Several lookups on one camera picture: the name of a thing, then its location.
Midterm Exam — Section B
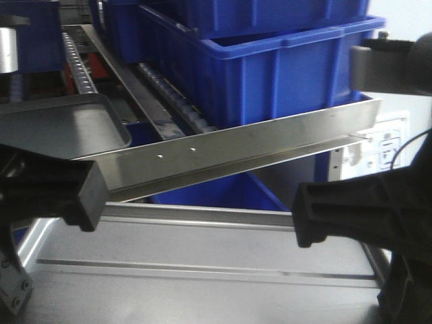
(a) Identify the steel shelf front bar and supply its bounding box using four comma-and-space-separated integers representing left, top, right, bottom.
83, 98, 382, 203

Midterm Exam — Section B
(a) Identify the blue bin below right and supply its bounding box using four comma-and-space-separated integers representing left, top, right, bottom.
148, 172, 289, 211

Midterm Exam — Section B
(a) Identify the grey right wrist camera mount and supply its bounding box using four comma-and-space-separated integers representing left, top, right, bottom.
349, 38, 419, 95

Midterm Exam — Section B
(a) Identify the silver metal tray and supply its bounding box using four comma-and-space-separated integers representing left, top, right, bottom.
12, 203, 382, 323

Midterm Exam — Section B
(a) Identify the large blue bin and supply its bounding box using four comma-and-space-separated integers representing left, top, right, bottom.
139, 5, 385, 129
1, 1, 65, 74

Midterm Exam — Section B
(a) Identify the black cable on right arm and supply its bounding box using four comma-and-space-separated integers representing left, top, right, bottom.
391, 129, 432, 169

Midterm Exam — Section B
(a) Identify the large blue bin right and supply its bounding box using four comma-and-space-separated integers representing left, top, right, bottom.
139, 5, 385, 129

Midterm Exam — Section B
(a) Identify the large blue bin left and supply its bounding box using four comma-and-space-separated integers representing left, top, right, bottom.
1, 1, 65, 74

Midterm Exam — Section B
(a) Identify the right steel divider rail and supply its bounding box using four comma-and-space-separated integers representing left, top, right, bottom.
81, 24, 185, 140

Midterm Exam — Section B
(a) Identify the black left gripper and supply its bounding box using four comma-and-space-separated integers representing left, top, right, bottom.
1, 144, 109, 315

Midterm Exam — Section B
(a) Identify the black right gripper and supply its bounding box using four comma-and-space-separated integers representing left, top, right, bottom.
291, 165, 432, 324

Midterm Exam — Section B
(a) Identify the far right roller track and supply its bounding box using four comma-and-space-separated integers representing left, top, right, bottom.
134, 63, 217, 134

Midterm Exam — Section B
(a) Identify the red metal floor frame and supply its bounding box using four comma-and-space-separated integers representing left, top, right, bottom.
63, 53, 109, 95

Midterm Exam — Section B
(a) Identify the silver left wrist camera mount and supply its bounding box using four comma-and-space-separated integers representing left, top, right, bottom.
1, 15, 30, 74

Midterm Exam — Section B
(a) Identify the right white roller track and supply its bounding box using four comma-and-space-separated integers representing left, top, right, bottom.
62, 32, 97, 95

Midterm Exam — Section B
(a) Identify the stacked blue bin upper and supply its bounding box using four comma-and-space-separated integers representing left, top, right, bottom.
141, 0, 371, 40

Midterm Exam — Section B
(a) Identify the white wall socket panel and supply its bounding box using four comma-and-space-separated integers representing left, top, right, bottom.
328, 111, 410, 181

